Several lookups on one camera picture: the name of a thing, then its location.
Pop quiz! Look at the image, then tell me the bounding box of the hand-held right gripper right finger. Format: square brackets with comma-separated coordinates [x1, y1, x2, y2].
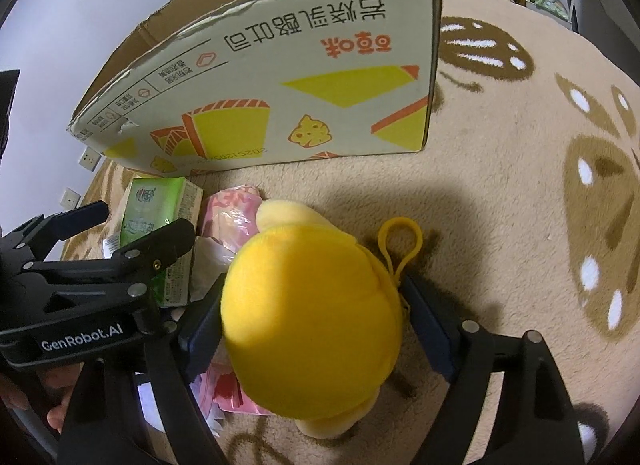
[400, 275, 587, 465]

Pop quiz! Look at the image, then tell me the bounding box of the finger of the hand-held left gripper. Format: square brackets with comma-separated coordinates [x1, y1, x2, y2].
[0, 201, 110, 266]
[22, 219, 196, 299]

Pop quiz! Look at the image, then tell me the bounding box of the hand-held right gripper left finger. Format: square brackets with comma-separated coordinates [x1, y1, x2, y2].
[57, 272, 228, 465]

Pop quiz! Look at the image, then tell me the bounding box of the green tissue pack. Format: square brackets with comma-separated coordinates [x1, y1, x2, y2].
[102, 177, 203, 308]

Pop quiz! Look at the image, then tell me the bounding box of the pink plastic packet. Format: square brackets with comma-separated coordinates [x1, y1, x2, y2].
[189, 186, 273, 417]

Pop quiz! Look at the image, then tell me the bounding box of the yellow plush toy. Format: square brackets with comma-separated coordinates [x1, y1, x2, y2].
[220, 199, 425, 438]

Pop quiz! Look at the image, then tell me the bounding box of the printed cardboard box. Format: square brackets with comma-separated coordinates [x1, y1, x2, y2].
[67, 0, 443, 178]

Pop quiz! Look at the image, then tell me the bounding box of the person's left hand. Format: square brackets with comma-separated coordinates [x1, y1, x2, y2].
[0, 367, 81, 438]

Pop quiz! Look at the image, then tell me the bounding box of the beige patterned carpet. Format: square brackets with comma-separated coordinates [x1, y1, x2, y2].
[60, 0, 640, 465]

